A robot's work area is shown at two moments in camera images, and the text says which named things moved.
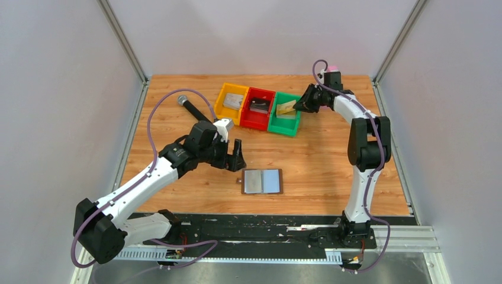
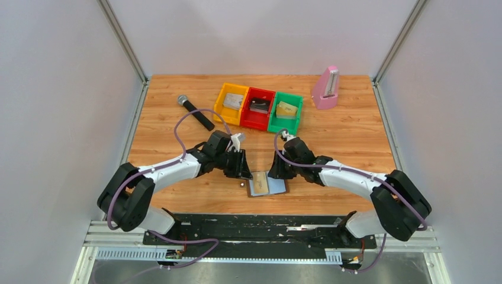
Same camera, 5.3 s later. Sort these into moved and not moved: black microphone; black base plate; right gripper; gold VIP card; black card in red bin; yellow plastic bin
Moved: right gripper; gold VIP card
Not moved: black card in red bin; black microphone; black base plate; yellow plastic bin
